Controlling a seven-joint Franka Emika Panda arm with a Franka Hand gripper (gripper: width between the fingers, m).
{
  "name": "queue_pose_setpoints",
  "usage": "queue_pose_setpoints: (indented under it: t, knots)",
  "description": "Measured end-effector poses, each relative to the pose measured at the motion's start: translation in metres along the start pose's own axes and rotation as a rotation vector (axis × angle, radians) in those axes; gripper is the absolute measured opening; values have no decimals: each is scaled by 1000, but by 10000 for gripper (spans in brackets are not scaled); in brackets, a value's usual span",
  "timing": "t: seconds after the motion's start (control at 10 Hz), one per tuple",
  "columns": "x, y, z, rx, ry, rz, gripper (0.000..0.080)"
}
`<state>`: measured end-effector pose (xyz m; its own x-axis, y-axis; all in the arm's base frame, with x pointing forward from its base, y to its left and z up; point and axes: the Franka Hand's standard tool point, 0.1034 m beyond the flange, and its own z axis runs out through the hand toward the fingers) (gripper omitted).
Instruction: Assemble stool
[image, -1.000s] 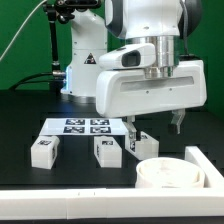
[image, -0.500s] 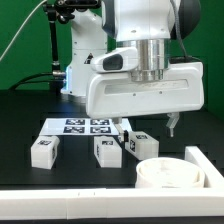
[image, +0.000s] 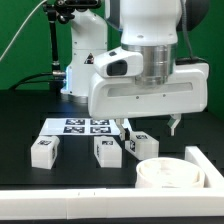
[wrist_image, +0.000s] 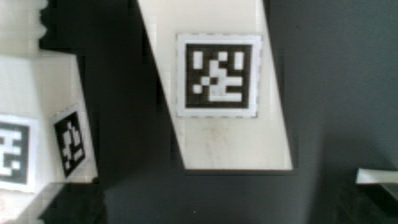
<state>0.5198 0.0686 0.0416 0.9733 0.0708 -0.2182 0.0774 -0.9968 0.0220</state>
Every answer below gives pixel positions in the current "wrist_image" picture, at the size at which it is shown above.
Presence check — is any white stool leg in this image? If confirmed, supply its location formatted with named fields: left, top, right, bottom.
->
left=138, top=0, right=292, bottom=171
left=0, top=51, right=97, bottom=224

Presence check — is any white marker sheet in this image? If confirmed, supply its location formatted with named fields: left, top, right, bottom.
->
left=355, top=169, right=398, bottom=184

